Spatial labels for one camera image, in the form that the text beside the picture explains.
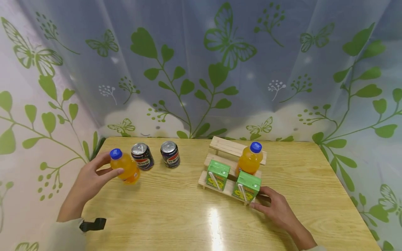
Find person's right hand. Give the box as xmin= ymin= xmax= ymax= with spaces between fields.
xmin=249 ymin=187 xmax=298 ymax=234

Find person's left hand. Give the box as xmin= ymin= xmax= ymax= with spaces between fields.
xmin=67 ymin=152 xmax=125 ymax=208

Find orange juice bottle blue cap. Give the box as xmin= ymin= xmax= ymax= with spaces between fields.
xmin=109 ymin=149 xmax=141 ymax=185
xmin=236 ymin=142 xmax=264 ymax=176

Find person's left forearm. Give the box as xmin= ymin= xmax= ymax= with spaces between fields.
xmin=44 ymin=201 xmax=87 ymax=251

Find person's right forearm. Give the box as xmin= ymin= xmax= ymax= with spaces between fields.
xmin=286 ymin=222 xmax=327 ymax=251

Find green juice carton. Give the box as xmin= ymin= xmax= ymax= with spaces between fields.
xmin=236 ymin=171 xmax=262 ymax=204
xmin=206 ymin=159 xmax=231 ymax=191

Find dark blue soda can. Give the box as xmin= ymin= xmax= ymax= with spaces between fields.
xmin=160 ymin=140 xmax=181 ymax=169
xmin=131 ymin=143 xmax=155 ymax=171

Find black wrist band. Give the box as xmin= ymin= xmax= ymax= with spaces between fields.
xmin=79 ymin=218 xmax=107 ymax=233

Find wooden stepped rack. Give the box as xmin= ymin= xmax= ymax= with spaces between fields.
xmin=198 ymin=136 xmax=267 ymax=206

